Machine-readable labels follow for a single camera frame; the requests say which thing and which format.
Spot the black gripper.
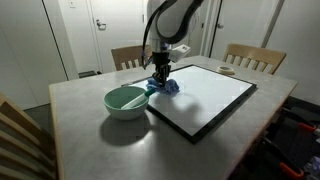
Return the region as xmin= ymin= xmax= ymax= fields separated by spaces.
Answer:
xmin=152 ymin=52 xmax=170 ymax=86

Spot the blue towel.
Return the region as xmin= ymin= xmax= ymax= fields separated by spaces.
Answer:
xmin=146 ymin=78 xmax=179 ymax=95

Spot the green bowl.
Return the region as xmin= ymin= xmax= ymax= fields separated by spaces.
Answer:
xmin=103 ymin=86 xmax=149 ymax=120

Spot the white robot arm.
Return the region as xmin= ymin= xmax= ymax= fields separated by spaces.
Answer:
xmin=143 ymin=0 xmax=204 ymax=86

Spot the black framed white board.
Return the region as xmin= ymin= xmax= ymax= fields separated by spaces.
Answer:
xmin=120 ymin=63 xmax=258 ymax=145

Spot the green white marker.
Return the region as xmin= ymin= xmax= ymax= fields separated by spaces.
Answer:
xmin=121 ymin=89 xmax=155 ymax=109

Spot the wooden chair near door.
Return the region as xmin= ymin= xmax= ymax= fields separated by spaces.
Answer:
xmin=111 ymin=45 xmax=143 ymax=71

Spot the round door knob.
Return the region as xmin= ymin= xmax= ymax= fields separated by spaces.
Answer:
xmin=217 ymin=23 xmax=224 ymax=29

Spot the wooden chair light back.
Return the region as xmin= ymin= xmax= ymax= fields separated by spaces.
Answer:
xmin=223 ymin=44 xmax=286 ymax=75

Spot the orange black clamp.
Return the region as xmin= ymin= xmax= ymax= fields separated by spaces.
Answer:
xmin=262 ymin=138 xmax=304 ymax=180
xmin=281 ymin=108 xmax=320 ymax=137

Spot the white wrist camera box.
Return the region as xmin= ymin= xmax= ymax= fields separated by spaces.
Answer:
xmin=169 ymin=45 xmax=191 ymax=63

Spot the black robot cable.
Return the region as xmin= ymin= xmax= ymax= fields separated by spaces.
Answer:
xmin=141 ymin=0 xmax=178 ymax=70

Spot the silver door handle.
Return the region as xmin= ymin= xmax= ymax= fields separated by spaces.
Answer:
xmin=96 ymin=19 xmax=106 ymax=30

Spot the white light switch plate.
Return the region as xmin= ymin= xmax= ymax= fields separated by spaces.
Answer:
xmin=69 ymin=0 xmax=76 ymax=8

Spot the wooden chair near camera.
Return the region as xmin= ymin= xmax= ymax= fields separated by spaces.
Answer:
xmin=0 ymin=94 xmax=59 ymax=180

